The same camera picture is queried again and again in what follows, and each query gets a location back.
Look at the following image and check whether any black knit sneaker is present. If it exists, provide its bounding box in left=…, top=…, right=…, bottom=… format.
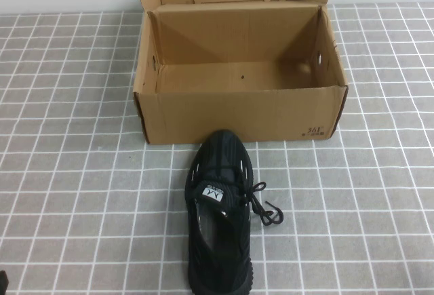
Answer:
left=184, top=129, right=284, bottom=295

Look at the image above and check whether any brown cardboard shoe box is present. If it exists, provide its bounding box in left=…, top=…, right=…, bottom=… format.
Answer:
left=132, top=0, right=350, bottom=145

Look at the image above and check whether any grey white-grid tablecloth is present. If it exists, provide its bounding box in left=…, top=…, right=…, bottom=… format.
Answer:
left=0, top=0, right=434, bottom=295

